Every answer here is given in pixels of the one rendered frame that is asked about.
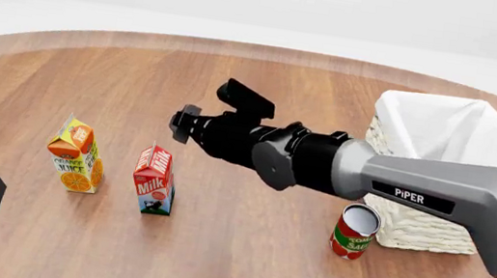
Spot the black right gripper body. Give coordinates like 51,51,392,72
166,100,207,147

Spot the red milk carton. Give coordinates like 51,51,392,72
127,138,182,219

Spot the white wicker basket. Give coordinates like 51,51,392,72
349,83,497,264

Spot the white cloth basket liner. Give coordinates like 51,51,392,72
368,84,497,172

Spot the orange juice carton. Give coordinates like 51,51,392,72
41,109,113,197

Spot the red tomato sauce can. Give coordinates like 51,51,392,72
326,199,385,265

